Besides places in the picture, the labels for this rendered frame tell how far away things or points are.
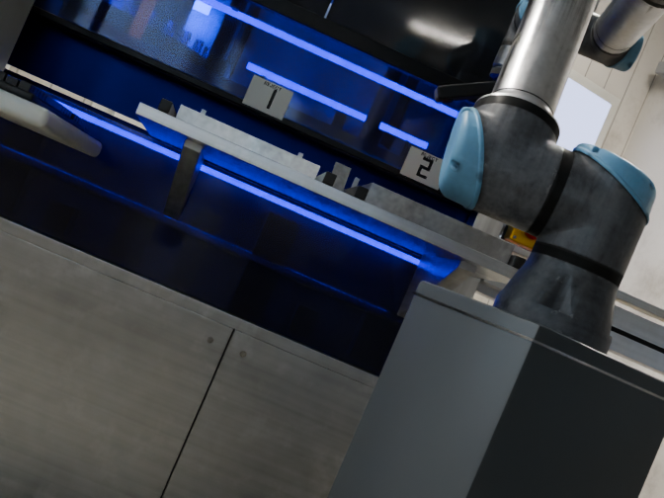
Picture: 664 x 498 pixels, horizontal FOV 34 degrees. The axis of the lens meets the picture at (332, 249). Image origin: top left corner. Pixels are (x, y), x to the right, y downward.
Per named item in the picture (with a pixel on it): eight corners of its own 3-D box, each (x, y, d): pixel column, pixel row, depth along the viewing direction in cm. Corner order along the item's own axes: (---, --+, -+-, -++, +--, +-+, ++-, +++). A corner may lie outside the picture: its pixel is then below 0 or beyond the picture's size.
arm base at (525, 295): (629, 367, 132) (661, 292, 132) (543, 327, 125) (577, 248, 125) (551, 336, 145) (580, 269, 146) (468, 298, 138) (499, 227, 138)
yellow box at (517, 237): (500, 238, 224) (513, 207, 224) (531, 252, 225) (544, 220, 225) (510, 238, 217) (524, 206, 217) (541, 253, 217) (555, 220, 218)
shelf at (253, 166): (151, 137, 217) (155, 128, 217) (464, 276, 225) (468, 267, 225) (134, 113, 170) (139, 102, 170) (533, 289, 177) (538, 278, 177)
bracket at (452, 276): (396, 314, 215) (422, 254, 216) (410, 320, 216) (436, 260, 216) (431, 331, 182) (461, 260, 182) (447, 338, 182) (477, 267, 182)
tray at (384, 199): (340, 206, 210) (347, 190, 210) (460, 259, 213) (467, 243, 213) (364, 202, 176) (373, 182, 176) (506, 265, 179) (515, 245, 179)
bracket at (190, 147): (163, 213, 210) (190, 152, 210) (177, 219, 210) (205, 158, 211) (154, 211, 176) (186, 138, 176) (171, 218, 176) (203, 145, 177)
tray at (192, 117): (179, 138, 218) (186, 123, 218) (296, 191, 221) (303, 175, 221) (172, 123, 184) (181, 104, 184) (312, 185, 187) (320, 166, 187)
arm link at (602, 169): (635, 278, 129) (680, 174, 129) (532, 233, 129) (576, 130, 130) (612, 279, 141) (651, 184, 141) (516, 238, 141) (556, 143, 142)
